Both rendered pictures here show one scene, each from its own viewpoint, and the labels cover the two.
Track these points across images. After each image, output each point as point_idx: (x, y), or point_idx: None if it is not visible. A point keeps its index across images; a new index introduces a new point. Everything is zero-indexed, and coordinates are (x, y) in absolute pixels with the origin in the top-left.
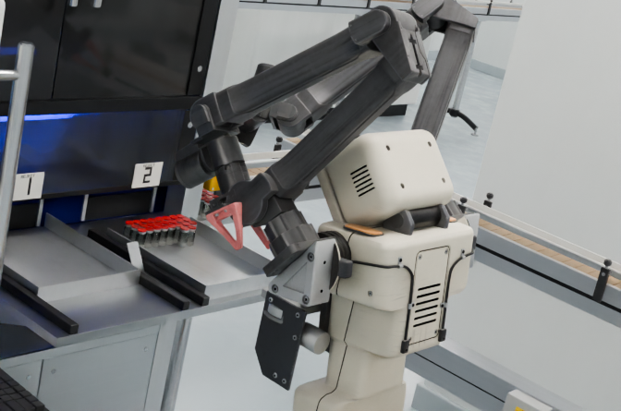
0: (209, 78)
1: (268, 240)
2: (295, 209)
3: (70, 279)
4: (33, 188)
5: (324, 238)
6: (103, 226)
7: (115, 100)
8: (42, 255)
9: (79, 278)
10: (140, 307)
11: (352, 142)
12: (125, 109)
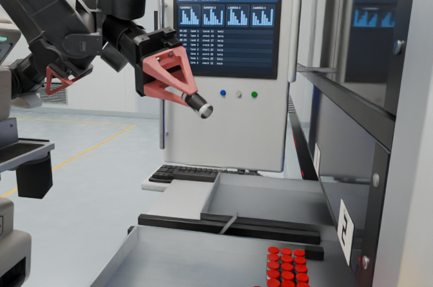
0: (404, 75)
1: (50, 89)
2: (30, 53)
3: (236, 204)
4: (317, 164)
5: (5, 66)
6: (352, 285)
7: (341, 91)
8: (287, 212)
9: (234, 208)
10: (169, 209)
11: None
12: (343, 107)
